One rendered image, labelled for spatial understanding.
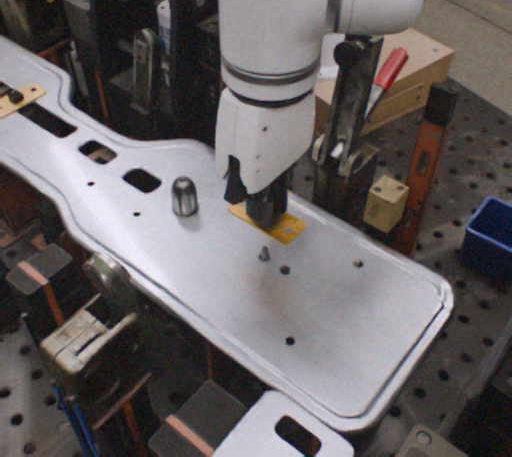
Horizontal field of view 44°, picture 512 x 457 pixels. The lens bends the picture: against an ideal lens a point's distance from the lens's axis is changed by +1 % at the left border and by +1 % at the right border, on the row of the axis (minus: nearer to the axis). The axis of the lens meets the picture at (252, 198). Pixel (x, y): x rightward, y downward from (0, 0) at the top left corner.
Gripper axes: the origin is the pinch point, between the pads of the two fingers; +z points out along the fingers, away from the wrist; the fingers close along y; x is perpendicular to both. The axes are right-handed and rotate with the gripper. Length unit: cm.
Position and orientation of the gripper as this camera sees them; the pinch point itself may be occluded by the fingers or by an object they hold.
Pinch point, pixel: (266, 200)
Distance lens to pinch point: 65.6
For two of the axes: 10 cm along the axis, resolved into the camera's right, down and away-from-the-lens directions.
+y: -6.3, 5.6, -5.4
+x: 7.7, 4.6, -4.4
